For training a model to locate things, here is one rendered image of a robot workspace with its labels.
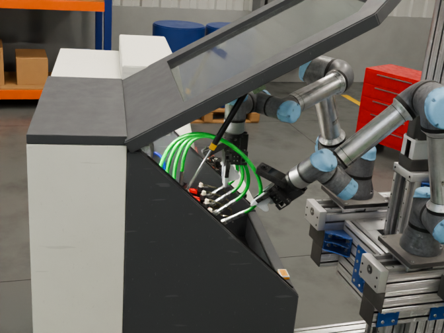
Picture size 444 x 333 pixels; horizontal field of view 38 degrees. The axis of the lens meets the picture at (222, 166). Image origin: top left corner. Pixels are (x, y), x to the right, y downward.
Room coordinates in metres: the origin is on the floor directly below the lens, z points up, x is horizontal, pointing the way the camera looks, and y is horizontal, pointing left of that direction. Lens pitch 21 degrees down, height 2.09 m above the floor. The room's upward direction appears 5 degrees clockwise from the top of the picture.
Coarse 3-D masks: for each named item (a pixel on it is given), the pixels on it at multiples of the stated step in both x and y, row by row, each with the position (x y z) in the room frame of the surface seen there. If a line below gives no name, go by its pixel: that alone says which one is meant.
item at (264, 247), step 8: (248, 216) 2.43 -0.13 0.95; (256, 216) 2.44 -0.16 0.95; (248, 224) 2.44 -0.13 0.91; (256, 224) 2.36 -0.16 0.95; (248, 232) 2.42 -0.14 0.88; (256, 232) 2.29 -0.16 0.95; (264, 232) 2.29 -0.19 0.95; (248, 240) 2.41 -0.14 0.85; (256, 240) 2.28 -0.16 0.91; (264, 240) 2.22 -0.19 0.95; (256, 248) 2.27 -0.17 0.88; (264, 248) 2.16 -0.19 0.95; (272, 248) 2.16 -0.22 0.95; (264, 256) 2.15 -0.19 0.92; (272, 256) 2.10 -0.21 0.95; (272, 264) 2.04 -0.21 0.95; (280, 264) 2.04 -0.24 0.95; (288, 280) 1.93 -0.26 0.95
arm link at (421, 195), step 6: (414, 192) 2.11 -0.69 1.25; (420, 192) 2.07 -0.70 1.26; (426, 192) 2.06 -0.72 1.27; (414, 198) 2.09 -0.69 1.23; (420, 198) 2.06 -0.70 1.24; (426, 198) 2.05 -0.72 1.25; (414, 204) 2.08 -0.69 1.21; (420, 204) 2.05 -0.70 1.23; (414, 210) 2.07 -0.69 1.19; (420, 210) 2.03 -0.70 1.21; (414, 216) 2.07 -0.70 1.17; (420, 216) 2.02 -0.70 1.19; (414, 222) 2.07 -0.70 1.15; (420, 222) 2.05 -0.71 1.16
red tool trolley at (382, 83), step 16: (368, 80) 6.29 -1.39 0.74; (384, 80) 6.16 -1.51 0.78; (400, 80) 6.02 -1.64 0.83; (416, 80) 5.92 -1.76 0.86; (368, 96) 6.28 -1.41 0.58; (384, 96) 6.14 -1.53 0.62; (368, 112) 6.25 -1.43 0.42; (400, 128) 5.96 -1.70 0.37; (384, 144) 6.08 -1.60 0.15; (400, 144) 5.94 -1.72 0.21
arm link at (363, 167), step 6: (372, 150) 2.52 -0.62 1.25; (366, 156) 2.51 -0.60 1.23; (372, 156) 2.52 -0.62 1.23; (360, 162) 2.51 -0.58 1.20; (366, 162) 2.51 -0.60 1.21; (372, 162) 2.52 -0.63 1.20; (348, 168) 2.54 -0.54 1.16; (354, 168) 2.52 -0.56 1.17; (360, 168) 2.51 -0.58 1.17; (366, 168) 2.51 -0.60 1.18; (372, 168) 2.53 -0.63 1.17; (354, 174) 2.52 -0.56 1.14; (360, 174) 2.51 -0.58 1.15; (366, 174) 2.51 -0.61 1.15; (372, 174) 2.54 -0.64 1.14
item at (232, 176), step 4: (224, 168) 2.13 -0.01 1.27; (232, 168) 2.13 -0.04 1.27; (224, 172) 2.12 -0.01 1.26; (232, 172) 2.13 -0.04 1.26; (236, 172) 2.13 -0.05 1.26; (224, 176) 2.12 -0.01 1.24; (232, 176) 2.13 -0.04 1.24; (236, 176) 2.13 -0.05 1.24; (224, 180) 2.12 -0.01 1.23; (228, 180) 2.12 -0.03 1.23; (232, 180) 2.13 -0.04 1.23; (224, 184) 2.13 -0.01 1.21
